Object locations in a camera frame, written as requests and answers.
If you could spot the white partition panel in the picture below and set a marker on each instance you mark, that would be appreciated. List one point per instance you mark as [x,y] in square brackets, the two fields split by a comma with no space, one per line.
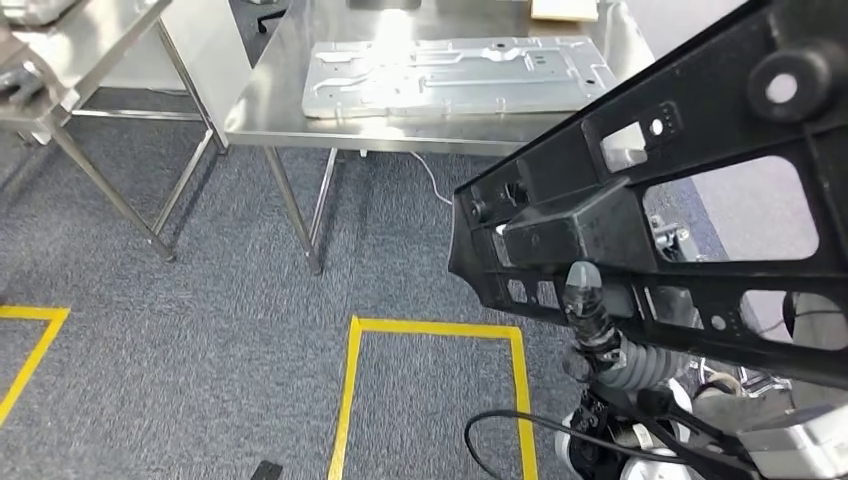
[212,60]

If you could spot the cardboard box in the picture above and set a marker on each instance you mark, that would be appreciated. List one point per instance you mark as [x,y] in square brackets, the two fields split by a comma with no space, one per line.
[563,9]

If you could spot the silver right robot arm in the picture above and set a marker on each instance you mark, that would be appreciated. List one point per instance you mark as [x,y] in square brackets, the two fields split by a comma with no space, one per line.
[646,371]

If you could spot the dark grey metal object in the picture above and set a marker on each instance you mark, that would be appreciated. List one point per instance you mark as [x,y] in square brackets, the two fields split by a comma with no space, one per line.
[20,83]

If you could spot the steel workbench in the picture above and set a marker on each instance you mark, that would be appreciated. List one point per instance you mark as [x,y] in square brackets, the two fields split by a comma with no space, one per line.
[285,99]

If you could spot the black plastic bracket part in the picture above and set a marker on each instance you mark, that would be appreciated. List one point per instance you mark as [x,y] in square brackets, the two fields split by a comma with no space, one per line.
[576,225]

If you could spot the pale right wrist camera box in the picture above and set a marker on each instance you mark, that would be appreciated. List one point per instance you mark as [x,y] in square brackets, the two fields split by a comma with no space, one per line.
[795,444]

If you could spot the steel side table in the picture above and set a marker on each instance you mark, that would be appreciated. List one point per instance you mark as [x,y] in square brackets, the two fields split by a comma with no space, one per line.
[99,40]

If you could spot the stamped grey metal panel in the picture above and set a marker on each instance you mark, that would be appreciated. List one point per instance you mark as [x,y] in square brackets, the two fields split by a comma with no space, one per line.
[450,79]

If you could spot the black office chair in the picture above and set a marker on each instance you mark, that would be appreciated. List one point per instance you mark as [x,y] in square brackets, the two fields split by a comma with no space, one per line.
[270,16]

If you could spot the yellow floor tape outline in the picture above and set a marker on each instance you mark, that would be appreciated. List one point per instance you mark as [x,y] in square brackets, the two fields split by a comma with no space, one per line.
[36,344]
[354,397]

